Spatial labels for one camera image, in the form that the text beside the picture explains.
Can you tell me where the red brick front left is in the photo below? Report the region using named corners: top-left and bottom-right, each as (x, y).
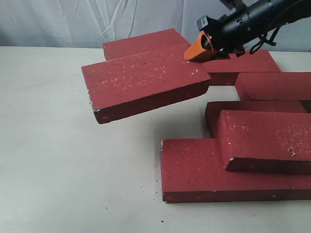
top-left (160, 138), bottom-right (291, 203)

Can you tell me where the red brick back left tilted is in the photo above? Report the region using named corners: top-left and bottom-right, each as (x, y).
top-left (103, 29), bottom-right (190, 61)

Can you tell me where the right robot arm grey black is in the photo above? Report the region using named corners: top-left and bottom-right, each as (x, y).
top-left (184, 0), bottom-right (311, 63)

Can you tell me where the white backdrop curtain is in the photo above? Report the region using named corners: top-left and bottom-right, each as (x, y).
top-left (0, 0), bottom-right (231, 48)

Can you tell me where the red brick row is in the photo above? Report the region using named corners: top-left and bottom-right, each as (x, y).
top-left (205, 100), bottom-right (307, 138)
top-left (235, 72), bottom-right (311, 101)

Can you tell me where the red brick centre right row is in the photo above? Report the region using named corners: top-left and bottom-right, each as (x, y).
top-left (205, 100), bottom-right (307, 138)

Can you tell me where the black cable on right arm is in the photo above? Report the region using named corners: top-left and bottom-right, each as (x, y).
top-left (249, 24), bottom-right (280, 55)

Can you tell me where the red brick moved into row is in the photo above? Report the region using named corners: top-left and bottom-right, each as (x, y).
top-left (82, 45), bottom-right (211, 124)

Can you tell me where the red brick back right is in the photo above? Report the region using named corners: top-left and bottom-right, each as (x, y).
top-left (203, 50), bottom-right (280, 86)

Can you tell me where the red brick front right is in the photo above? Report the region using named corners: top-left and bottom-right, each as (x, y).
top-left (284, 175), bottom-right (311, 200)

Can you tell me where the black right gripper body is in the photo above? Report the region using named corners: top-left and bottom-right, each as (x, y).
top-left (196, 16), bottom-right (244, 60)

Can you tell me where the red brick with white chips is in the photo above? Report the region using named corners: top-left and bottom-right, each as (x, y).
top-left (217, 110), bottom-right (311, 175)

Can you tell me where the red brick right middle row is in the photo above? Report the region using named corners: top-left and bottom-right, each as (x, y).
top-left (235, 72), bottom-right (311, 101)

